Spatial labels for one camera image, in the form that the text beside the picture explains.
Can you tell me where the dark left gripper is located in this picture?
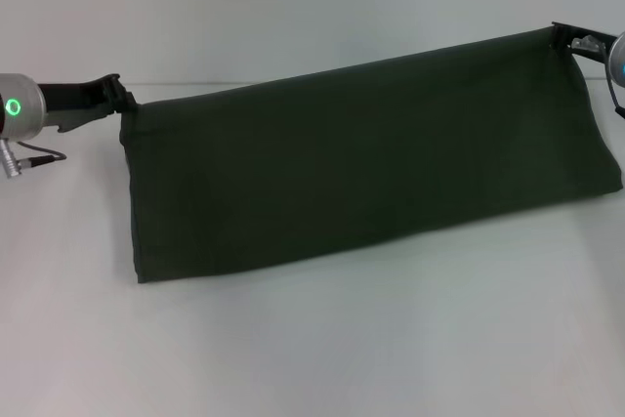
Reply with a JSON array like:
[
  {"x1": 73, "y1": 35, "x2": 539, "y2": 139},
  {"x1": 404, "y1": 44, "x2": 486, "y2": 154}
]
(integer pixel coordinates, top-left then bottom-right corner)
[{"x1": 36, "y1": 73, "x2": 142, "y2": 135}]

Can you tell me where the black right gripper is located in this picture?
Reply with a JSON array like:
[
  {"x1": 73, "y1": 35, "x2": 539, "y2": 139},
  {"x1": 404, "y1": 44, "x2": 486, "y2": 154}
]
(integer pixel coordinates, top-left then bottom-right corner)
[{"x1": 550, "y1": 21, "x2": 620, "y2": 65}]

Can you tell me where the dark green t-shirt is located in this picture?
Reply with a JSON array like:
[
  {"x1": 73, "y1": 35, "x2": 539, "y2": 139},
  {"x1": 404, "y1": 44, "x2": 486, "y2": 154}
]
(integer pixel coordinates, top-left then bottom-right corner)
[{"x1": 118, "y1": 28, "x2": 624, "y2": 285}]

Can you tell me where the dark grey cable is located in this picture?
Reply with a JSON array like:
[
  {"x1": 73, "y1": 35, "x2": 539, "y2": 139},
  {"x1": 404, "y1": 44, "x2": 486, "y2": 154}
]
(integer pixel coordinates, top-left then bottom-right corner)
[{"x1": 607, "y1": 72, "x2": 625, "y2": 121}]

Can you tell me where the dark red cable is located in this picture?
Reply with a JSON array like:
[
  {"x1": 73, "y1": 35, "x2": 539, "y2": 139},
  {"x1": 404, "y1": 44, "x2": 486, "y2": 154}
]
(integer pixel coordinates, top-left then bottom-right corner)
[{"x1": 19, "y1": 141, "x2": 67, "y2": 165}]

